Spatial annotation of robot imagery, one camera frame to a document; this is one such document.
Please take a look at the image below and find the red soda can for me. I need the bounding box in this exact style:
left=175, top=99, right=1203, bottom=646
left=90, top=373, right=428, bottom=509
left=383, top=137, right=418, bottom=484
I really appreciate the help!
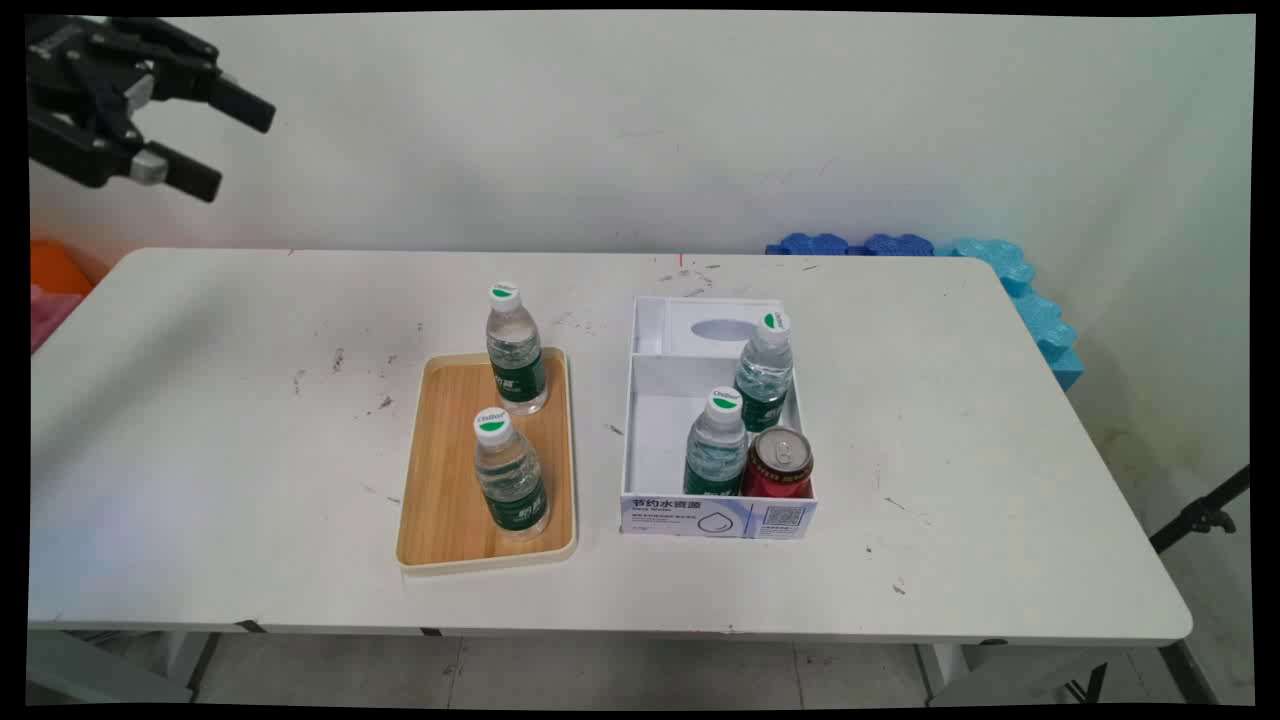
left=741, top=427, right=814, bottom=499

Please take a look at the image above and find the orange object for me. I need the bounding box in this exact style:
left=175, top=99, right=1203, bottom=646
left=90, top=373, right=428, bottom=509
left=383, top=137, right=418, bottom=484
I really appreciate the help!
left=30, top=240, right=96, bottom=297

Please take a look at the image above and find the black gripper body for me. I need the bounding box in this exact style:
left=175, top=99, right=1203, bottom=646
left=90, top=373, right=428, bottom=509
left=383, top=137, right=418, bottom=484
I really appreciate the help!
left=27, top=18, right=157, bottom=189

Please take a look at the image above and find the black tripod leg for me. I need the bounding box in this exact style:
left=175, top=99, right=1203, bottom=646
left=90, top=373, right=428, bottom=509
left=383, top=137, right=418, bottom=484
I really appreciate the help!
left=1150, top=465, right=1252, bottom=554

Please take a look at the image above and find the pink object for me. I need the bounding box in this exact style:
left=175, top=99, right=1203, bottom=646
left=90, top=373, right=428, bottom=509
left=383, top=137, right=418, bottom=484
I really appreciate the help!
left=30, top=285, right=84, bottom=353

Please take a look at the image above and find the white divided storage box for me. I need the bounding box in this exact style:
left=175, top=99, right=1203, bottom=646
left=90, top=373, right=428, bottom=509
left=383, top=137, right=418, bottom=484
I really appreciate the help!
left=620, top=296, right=819, bottom=540

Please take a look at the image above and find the green label water bottle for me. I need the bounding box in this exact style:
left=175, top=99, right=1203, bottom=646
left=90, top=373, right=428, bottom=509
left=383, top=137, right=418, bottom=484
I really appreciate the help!
left=733, top=311, right=795, bottom=434
left=683, top=388, right=749, bottom=498
left=486, top=283, right=549, bottom=416
left=473, top=409, right=550, bottom=538

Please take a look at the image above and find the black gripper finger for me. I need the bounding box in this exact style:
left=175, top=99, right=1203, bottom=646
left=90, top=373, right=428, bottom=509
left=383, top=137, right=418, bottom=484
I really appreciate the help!
left=120, top=20, right=276, bottom=134
left=130, top=140, right=223, bottom=203

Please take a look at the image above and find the wooden serving tray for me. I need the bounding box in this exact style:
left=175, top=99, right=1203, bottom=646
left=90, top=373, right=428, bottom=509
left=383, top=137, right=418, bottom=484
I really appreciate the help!
left=396, top=347, right=579, bottom=576

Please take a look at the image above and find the grey table leg frame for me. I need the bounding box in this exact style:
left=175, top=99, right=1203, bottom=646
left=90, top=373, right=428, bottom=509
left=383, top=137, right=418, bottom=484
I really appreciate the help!
left=915, top=642, right=1219, bottom=707
left=27, top=629, right=219, bottom=706

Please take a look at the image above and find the light blue foam mat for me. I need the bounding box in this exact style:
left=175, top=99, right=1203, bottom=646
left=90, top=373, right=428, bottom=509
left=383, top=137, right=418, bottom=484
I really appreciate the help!
left=935, top=238, right=1085, bottom=392

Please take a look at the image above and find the dark blue foam mat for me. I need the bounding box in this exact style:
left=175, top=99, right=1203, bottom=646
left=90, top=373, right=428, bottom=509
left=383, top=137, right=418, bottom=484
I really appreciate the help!
left=765, top=233, right=938, bottom=257

